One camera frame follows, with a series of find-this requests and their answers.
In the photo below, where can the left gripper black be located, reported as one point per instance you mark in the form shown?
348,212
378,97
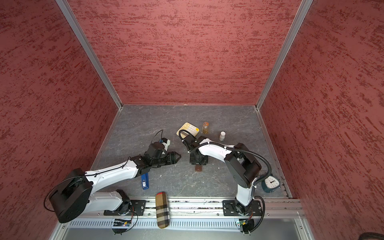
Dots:
172,158

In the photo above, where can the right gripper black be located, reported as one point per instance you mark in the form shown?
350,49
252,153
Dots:
193,161

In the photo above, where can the brown weekly pill organizer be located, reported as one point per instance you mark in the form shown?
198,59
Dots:
198,168

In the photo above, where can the clear amber pill bottle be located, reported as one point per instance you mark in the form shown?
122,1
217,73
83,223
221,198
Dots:
206,128

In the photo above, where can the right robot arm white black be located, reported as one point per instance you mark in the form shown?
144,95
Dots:
243,165

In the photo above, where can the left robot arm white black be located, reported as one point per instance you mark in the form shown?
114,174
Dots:
80,192

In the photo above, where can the yellow calculator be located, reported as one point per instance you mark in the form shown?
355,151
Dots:
193,130

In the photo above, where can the white pill bottle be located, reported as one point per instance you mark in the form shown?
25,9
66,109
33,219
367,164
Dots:
222,136

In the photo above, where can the plaid glasses case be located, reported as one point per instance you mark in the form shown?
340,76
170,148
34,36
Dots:
162,210

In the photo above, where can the teal alarm clock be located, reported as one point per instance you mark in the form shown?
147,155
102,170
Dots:
270,184

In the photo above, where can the left corner aluminium profile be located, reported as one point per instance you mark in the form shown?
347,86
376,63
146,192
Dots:
75,26

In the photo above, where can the corner aluminium profile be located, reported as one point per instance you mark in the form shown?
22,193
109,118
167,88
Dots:
75,26
290,37

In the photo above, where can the right corner aluminium profile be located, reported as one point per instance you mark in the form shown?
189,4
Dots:
290,37

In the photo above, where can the aluminium front rail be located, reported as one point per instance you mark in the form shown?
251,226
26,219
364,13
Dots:
196,214

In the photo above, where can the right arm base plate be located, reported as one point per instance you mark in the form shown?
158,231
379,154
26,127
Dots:
234,208

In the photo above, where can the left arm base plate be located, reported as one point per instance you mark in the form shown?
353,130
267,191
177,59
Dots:
135,207

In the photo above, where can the right circuit board with wires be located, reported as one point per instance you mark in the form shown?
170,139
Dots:
249,225

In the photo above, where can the circuit board with wires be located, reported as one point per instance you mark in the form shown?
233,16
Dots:
121,226
249,225

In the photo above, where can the left circuit board with wires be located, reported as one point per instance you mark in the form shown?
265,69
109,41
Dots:
121,226

